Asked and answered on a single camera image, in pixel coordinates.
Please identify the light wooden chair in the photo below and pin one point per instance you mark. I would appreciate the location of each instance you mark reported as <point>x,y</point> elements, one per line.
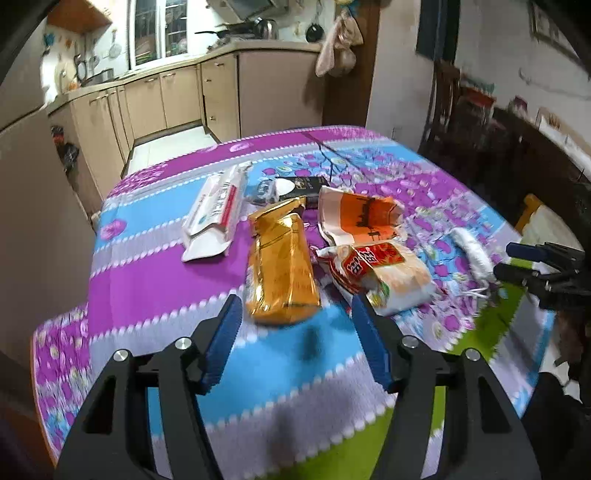
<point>528,210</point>

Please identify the beige hanging cloth bag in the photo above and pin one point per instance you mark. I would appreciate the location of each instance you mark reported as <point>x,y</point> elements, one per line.
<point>339,41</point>

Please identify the torn orange white packet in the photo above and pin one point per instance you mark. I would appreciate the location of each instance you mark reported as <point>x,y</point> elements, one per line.
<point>364,212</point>

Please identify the beige kitchen cabinets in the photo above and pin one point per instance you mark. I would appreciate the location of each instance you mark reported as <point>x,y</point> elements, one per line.
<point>175,97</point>

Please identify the small black box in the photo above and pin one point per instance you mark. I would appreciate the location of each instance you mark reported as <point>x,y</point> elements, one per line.
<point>307,184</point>

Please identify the purple floral printed tablecloth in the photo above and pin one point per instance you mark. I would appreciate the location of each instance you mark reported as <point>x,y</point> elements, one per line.
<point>161,277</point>

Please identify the framed wall picture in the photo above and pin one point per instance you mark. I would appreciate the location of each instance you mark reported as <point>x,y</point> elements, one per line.
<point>551,27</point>

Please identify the long white cardboard box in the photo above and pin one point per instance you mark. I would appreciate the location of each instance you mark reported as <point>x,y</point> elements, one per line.
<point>214,207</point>

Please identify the black small packet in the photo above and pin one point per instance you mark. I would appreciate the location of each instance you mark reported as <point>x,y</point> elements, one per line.
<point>277,188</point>

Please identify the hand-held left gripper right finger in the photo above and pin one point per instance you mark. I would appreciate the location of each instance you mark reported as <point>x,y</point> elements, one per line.
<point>371,341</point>

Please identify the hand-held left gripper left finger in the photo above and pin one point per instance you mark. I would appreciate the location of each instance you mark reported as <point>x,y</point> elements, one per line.
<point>224,341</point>

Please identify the brown wooden door frame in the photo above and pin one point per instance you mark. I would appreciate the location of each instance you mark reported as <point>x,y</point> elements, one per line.
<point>351,83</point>

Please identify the kitchen window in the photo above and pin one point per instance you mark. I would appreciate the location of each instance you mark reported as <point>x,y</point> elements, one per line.
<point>157,32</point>

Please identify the range hood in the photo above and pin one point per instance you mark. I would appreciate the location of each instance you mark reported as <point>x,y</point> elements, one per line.
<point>249,7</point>

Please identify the wooden wall cabinet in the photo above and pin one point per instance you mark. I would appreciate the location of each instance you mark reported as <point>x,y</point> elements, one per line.
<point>78,14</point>

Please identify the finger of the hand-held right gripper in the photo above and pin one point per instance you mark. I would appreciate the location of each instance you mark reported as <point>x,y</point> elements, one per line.
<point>521,251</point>
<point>512,273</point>

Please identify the red white noodle packet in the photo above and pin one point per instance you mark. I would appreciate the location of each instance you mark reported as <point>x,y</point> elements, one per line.
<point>392,277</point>

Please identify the small hanging black pan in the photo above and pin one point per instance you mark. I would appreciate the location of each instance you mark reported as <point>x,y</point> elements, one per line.
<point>315,31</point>

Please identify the blue framed window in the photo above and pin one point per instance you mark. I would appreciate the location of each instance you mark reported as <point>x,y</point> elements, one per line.
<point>436,27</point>

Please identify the metal kettle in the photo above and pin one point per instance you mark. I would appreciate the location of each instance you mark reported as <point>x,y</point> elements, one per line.
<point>267,28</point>

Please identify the dark wooden chair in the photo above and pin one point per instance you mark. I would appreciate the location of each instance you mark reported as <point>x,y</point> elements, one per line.
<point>445,106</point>

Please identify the dark wooden table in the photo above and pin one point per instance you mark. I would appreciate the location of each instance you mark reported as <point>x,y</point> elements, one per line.
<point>540,152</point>

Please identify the black frying pan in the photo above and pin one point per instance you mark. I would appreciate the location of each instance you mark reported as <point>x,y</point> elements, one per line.
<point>231,31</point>

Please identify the golden yellow snack packet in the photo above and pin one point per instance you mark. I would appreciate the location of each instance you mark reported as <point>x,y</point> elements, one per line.
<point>279,267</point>

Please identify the black hanging bag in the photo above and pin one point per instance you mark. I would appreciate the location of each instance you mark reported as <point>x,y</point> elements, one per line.
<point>67,150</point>

